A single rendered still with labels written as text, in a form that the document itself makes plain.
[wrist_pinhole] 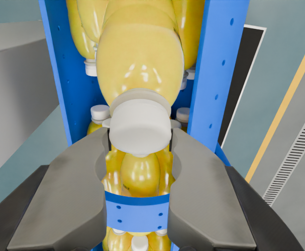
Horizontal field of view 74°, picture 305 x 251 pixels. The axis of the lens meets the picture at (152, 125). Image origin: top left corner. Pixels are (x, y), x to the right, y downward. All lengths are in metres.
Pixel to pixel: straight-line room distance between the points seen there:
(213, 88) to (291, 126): 1.83
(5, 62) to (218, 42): 0.56
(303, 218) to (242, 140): 1.45
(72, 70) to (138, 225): 0.29
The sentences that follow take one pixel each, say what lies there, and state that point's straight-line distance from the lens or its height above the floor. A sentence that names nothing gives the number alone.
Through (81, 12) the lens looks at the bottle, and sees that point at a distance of 0.31.
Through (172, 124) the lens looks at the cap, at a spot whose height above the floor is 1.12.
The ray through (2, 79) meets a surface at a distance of 0.66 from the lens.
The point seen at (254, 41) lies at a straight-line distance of 1.46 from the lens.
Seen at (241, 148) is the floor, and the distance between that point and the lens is 1.97.
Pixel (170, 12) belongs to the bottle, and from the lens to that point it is 0.19.
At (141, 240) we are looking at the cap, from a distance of 0.53.
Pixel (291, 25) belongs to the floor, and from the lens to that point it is 1.73.
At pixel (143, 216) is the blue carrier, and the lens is 0.34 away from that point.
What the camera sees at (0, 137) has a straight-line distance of 0.67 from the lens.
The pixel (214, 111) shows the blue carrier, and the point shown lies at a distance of 0.28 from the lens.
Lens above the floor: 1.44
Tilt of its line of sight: 61 degrees down
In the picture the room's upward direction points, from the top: 176 degrees clockwise
